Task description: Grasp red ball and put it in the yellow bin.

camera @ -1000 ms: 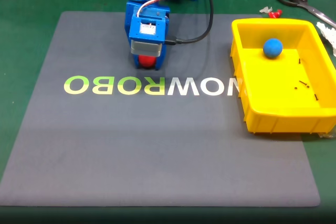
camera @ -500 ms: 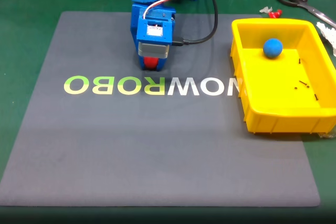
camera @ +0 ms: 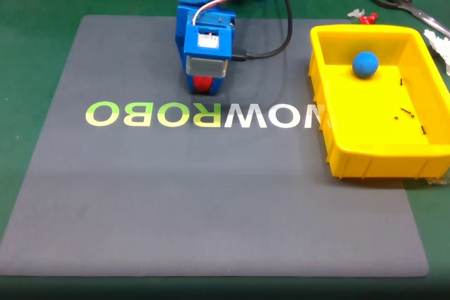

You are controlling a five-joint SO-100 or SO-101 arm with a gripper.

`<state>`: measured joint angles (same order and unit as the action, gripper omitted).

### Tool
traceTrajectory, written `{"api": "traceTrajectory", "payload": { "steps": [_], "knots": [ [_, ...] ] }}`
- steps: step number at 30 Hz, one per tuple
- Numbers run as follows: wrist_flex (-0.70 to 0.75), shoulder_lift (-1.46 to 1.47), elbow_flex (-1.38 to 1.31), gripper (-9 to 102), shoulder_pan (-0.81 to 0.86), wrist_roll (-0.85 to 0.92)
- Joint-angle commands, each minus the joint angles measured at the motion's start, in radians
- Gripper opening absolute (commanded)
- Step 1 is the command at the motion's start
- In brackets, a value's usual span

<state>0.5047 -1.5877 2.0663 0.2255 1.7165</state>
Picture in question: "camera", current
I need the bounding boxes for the blue ball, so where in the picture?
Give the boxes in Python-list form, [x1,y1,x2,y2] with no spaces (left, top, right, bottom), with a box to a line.
[352,51,380,79]

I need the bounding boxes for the black USB cable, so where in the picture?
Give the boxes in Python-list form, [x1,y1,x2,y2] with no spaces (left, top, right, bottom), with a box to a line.
[230,0,293,63]

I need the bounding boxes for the white plastic part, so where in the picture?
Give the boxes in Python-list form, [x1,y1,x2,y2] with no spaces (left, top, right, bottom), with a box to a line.
[423,29,450,77]

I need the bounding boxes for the yellow plastic bin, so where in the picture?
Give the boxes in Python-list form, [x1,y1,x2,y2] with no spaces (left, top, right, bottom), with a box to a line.
[308,24,450,179]

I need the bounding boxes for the grey mat with NOWROBO print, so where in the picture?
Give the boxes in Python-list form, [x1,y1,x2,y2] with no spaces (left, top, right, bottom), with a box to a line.
[0,15,430,278]

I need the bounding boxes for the red ball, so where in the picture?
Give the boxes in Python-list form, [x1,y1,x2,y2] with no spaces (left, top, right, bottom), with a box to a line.
[194,74,214,93]

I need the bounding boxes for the grey camera box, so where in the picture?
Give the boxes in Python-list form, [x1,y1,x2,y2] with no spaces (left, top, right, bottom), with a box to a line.
[185,55,230,79]

